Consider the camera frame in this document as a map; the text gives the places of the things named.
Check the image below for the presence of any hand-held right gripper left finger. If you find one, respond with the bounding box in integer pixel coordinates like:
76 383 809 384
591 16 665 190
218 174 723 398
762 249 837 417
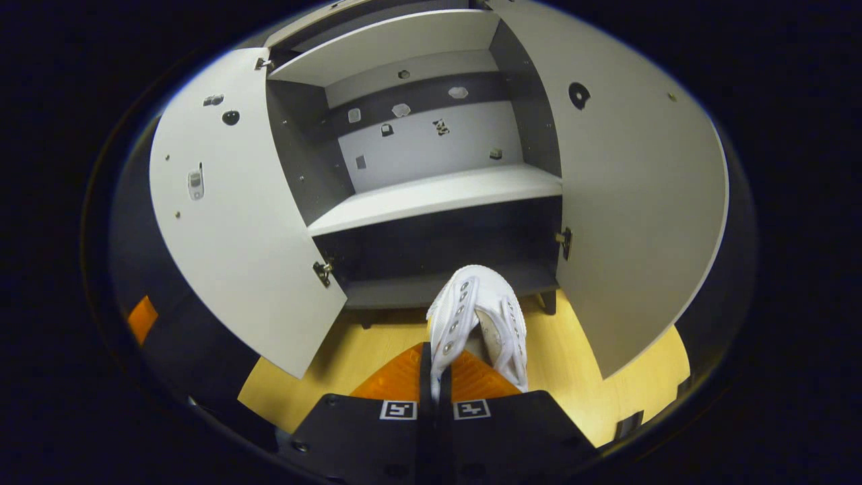
286 342 435 485

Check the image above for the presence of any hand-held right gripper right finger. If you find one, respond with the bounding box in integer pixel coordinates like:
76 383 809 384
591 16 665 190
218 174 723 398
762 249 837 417
434 350 600 485

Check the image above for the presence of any white shoe cabinet door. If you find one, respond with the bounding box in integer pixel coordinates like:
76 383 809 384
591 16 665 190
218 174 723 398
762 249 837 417
149 47 348 379
485 0 730 379

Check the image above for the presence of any white canvas shoe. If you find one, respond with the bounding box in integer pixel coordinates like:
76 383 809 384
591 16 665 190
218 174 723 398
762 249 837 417
426 265 529 405

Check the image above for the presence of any black backdrop cloth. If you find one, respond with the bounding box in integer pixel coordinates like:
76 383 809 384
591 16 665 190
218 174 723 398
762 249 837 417
108 115 758 459

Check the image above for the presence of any dark bracket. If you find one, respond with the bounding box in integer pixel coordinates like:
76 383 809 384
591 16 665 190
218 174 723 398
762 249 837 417
614 410 645 442

